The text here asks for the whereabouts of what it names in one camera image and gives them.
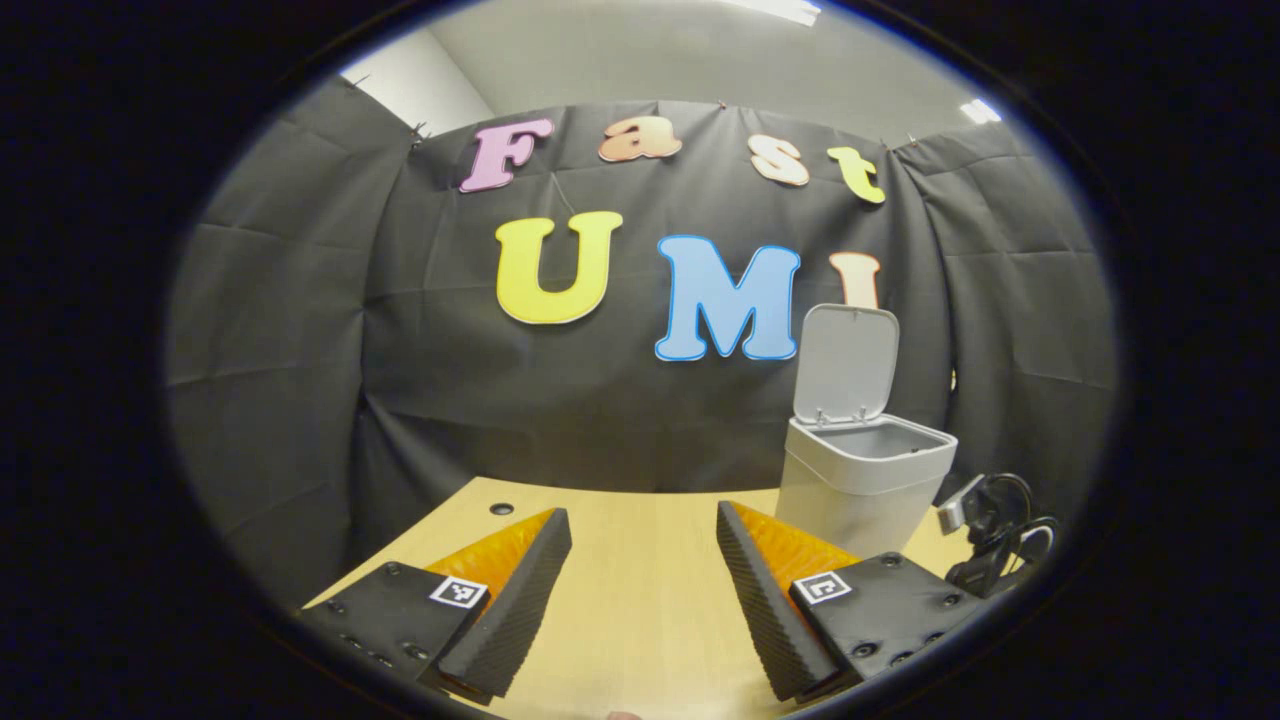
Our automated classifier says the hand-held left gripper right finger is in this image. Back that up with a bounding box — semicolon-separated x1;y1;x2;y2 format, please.
715;500;989;703

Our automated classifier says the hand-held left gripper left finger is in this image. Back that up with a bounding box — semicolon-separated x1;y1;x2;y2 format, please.
298;506;575;706

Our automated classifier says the white desktop garbage bin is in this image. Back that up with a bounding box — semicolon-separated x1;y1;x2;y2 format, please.
775;303;959;561

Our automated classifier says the wooden desktop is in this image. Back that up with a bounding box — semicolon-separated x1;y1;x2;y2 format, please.
300;476;1001;720

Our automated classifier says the black backdrop cloth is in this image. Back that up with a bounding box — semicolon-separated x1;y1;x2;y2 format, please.
165;75;1121;611

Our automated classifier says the large ceiling light panel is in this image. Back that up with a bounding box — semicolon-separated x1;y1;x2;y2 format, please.
735;0;823;28

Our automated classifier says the black camera cable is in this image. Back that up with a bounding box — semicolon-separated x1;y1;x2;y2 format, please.
985;472;1061;591

